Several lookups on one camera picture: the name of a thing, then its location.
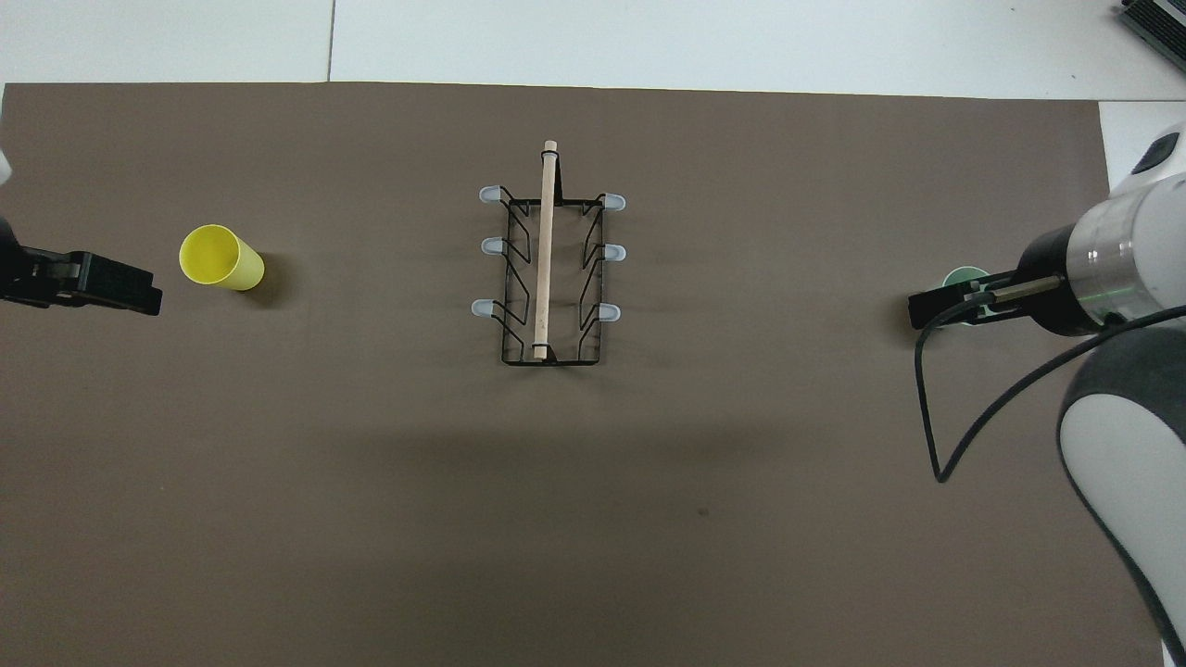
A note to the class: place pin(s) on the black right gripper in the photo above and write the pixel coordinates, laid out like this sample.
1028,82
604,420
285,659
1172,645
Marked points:
1047,278

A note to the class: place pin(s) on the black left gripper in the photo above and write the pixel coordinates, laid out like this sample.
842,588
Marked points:
37,276

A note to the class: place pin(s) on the pale green plastic cup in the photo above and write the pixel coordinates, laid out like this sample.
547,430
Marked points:
964,275

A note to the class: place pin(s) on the yellow plastic cup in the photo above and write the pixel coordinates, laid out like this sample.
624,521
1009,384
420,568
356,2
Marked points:
222,259

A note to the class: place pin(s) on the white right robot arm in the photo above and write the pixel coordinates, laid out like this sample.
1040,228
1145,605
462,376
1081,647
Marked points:
1126,463

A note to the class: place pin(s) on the grey ribbed device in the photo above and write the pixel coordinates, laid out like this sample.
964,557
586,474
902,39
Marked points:
1158,18

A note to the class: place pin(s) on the brown table mat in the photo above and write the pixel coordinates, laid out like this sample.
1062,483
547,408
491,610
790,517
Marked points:
556,519

